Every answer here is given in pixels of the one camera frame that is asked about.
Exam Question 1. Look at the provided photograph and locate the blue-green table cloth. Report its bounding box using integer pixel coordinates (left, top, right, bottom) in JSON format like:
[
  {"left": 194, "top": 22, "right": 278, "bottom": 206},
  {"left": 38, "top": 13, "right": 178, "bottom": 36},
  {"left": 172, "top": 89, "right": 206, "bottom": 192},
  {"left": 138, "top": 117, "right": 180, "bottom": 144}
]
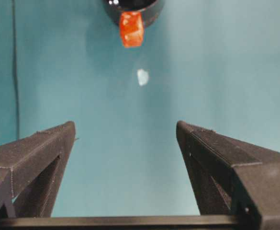
[{"left": 12, "top": 0, "right": 280, "bottom": 219}]

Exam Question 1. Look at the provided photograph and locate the small white paper scrap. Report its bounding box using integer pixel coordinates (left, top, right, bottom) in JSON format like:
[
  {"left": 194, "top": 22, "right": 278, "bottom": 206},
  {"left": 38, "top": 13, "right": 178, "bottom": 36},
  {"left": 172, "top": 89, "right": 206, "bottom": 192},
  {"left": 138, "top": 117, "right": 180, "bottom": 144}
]
[{"left": 136, "top": 69, "right": 149, "bottom": 87}]

